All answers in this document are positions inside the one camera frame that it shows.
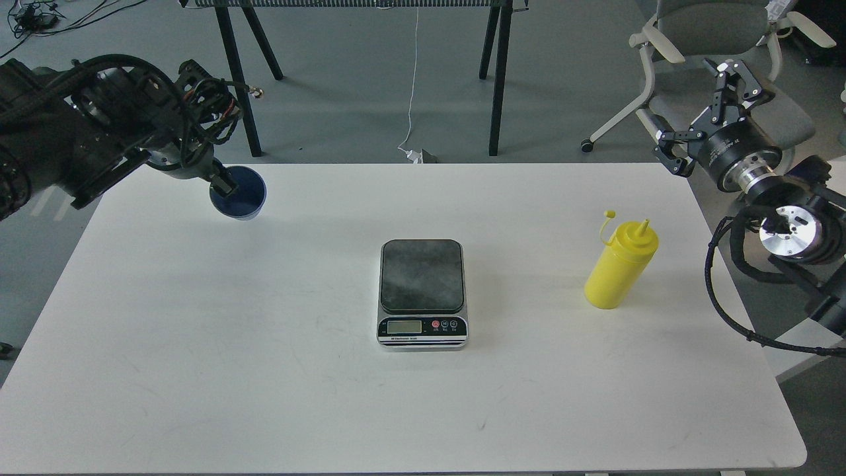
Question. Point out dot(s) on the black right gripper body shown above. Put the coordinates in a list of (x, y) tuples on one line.
[(728, 152)]

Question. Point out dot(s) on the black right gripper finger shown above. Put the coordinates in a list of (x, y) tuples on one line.
[(737, 91), (678, 151)]

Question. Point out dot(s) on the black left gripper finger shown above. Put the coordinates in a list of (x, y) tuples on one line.
[(220, 180), (240, 87)]

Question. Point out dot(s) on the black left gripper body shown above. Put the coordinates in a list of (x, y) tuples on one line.
[(207, 115)]

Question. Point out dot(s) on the blue ribbed plastic cup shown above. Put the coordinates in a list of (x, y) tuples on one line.
[(247, 195)]

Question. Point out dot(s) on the yellow squeeze bottle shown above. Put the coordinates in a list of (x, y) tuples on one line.
[(625, 255)]

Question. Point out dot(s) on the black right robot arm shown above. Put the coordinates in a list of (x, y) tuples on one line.
[(785, 223)]

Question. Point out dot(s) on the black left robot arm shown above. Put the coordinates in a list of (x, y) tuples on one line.
[(86, 128)]

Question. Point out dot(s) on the digital kitchen scale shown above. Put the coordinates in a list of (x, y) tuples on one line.
[(422, 302)]

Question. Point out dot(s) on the grey office chair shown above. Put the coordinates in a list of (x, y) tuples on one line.
[(680, 38)]

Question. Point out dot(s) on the white side table edge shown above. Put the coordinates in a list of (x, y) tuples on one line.
[(809, 333)]

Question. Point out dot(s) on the black legged background table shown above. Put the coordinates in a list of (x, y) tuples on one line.
[(410, 68)]

